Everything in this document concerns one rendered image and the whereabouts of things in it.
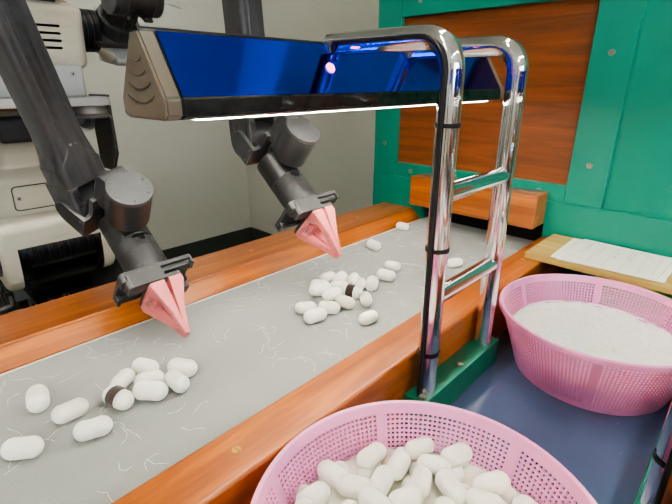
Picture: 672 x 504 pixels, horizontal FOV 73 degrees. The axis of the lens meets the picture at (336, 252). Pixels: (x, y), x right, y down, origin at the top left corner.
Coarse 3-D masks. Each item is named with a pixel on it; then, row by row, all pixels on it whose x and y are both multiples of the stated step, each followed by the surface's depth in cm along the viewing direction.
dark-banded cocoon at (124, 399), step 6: (126, 390) 48; (102, 396) 48; (120, 396) 48; (126, 396) 48; (132, 396) 48; (114, 402) 47; (120, 402) 47; (126, 402) 48; (132, 402) 48; (120, 408) 48; (126, 408) 48
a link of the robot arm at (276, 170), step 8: (272, 152) 74; (264, 160) 74; (272, 160) 73; (264, 168) 74; (272, 168) 73; (280, 168) 73; (288, 168) 73; (296, 168) 74; (264, 176) 75; (272, 176) 73; (280, 176) 73; (272, 184) 74
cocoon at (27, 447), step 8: (8, 440) 42; (16, 440) 42; (24, 440) 42; (32, 440) 42; (40, 440) 42; (8, 448) 41; (16, 448) 41; (24, 448) 41; (32, 448) 41; (40, 448) 42; (8, 456) 41; (16, 456) 41; (24, 456) 41; (32, 456) 42
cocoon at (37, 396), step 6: (36, 384) 49; (30, 390) 48; (36, 390) 48; (42, 390) 48; (48, 390) 50; (30, 396) 47; (36, 396) 47; (42, 396) 48; (48, 396) 48; (30, 402) 47; (36, 402) 47; (42, 402) 47; (48, 402) 48; (30, 408) 47; (36, 408) 47; (42, 408) 47
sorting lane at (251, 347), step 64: (320, 256) 91; (384, 256) 91; (448, 256) 91; (192, 320) 67; (256, 320) 67; (384, 320) 67; (0, 384) 53; (64, 384) 53; (192, 384) 53; (256, 384) 53; (0, 448) 43; (64, 448) 43; (128, 448) 43; (192, 448) 43
